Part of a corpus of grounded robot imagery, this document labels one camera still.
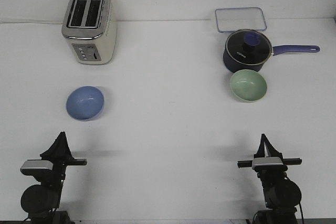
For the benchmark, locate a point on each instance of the blue bowl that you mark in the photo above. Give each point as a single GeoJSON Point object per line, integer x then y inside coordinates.
{"type": "Point", "coordinates": [85, 103]}

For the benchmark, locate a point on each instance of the dark blue saucepan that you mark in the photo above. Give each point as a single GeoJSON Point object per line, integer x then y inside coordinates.
{"type": "Point", "coordinates": [244, 64]}

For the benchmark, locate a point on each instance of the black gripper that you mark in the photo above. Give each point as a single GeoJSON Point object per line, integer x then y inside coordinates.
{"type": "Point", "coordinates": [271, 152]}
{"type": "Point", "coordinates": [60, 161]}

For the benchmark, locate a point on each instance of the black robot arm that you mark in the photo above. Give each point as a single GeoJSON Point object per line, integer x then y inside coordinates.
{"type": "Point", "coordinates": [281, 195]}
{"type": "Point", "coordinates": [41, 201]}

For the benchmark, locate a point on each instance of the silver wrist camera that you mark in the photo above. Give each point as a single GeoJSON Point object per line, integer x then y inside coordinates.
{"type": "Point", "coordinates": [266, 161]}
{"type": "Point", "coordinates": [36, 167]}

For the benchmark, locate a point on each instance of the clear blue-rimmed container lid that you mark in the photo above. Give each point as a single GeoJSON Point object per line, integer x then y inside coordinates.
{"type": "Point", "coordinates": [229, 20]}

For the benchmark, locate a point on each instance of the glass pot lid blue knob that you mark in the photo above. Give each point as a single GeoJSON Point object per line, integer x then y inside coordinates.
{"type": "Point", "coordinates": [248, 47]}

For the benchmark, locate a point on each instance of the silver two-slot toaster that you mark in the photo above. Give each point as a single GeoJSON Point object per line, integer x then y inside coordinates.
{"type": "Point", "coordinates": [90, 29]}

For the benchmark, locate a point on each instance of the green bowl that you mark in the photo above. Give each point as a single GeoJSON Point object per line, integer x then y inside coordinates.
{"type": "Point", "coordinates": [248, 85]}

